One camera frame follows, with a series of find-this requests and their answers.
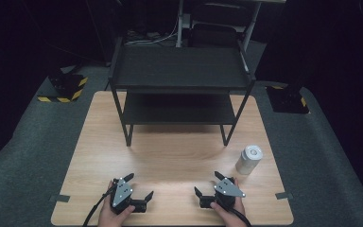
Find person's left hand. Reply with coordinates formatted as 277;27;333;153
96;180;137;227

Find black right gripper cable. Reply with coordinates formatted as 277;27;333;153
226;201;253;227

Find black stand base striped tape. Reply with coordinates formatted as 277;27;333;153
265;84;310;114
37;71;89;104

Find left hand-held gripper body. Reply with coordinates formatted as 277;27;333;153
110;177;147;216

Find white cylindrical can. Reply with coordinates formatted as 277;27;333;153
234;144;264;176

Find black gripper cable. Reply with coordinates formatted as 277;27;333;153
226;201;253;227
81;184;118;227

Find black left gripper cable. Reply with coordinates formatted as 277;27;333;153
81;184;118;227

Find white metal desk frame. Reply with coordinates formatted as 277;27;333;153
174;0;287;75

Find black two-tier shelf rack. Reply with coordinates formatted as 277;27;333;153
108;36;257;148

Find grey tape strip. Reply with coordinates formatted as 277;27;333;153
275;191;294;201
49;194;71;203

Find white floor cables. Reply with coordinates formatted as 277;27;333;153
125;17;180;45

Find person's right hand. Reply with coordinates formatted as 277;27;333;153
209;177;249;227

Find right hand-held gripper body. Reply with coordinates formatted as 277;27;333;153
199;177;247;210

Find black office chair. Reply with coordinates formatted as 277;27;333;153
187;2;240;49

